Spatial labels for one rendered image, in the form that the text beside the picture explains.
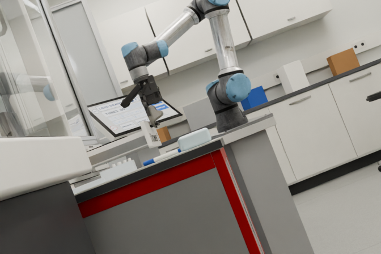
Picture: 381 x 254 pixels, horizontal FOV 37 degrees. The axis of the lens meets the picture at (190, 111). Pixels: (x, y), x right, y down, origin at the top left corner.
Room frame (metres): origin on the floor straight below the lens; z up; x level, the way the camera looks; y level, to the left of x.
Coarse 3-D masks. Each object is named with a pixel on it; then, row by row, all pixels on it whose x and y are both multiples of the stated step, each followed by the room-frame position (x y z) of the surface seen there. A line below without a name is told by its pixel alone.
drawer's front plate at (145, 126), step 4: (140, 124) 2.22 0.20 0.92; (144, 124) 2.22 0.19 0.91; (148, 124) 2.32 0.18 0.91; (144, 128) 2.22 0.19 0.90; (148, 128) 2.27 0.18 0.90; (152, 128) 2.39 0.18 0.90; (144, 132) 2.22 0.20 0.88; (148, 132) 2.23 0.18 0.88; (152, 132) 2.35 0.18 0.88; (156, 132) 2.49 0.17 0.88; (148, 136) 2.22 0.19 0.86; (156, 136) 2.44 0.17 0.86; (148, 140) 2.22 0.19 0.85; (148, 144) 2.22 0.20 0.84; (152, 144) 2.22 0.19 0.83; (156, 144) 2.35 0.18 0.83; (160, 144) 2.47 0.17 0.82
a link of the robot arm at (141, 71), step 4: (136, 68) 2.33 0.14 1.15; (140, 68) 2.33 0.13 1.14; (144, 68) 2.34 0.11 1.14; (132, 72) 2.33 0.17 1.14; (136, 72) 2.33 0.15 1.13; (140, 72) 2.33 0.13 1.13; (144, 72) 2.33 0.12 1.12; (148, 72) 2.36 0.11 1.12; (132, 76) 2.34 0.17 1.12; (136, 76) 2.33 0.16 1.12; (140, 76) 2.33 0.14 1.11; (144, 76) 2.34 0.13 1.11; (132, 80) 2.35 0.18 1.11
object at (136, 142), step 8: (128, 136) 2.24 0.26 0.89; (136, 136) 2.24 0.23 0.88; (144, 136) 2.24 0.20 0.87; (112, 144) 2.25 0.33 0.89; (120, 144) 2.25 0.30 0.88; (128, 144) 2.24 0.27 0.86; (136, 144) 2.24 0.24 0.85; (144, 144) 2.24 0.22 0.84; (88, 152) 2.25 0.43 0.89; (96, 152) 2.25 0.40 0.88; (104, 152) 2.25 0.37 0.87; (112, 152) 2.25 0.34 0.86; (120, 152) 2.24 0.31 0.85; (128, 152) 2.24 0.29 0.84; (96, 160) 2.25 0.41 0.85; (104, 160) 2.25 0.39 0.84; (112, 160) 2.49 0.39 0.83
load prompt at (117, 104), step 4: (120, 100) 3.36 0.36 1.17; (136, 100) 3.40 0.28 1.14; (104, 104) 3.28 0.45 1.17; (108, 104) 3.29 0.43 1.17; (112, 104) 3.30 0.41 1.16; (116, 104) 3.31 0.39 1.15; (96, 108) 3.23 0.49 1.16; (100, 108) 3.24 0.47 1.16; (104, 108) 3.25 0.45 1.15; (108, 108) 3.26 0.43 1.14
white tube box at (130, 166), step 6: (126, 162) 2.05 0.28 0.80; (132, 162) 2.05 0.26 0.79; (114, 168) 2.05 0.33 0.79; (120, 168) 2.05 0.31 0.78; (126, 168) 2.05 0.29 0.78; (132, 168) 2.05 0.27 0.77; (102, 174) 2.04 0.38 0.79; (108, 174) 2.05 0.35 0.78; (114, 174) 2.05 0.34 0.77; (120, 174) 2.05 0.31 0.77
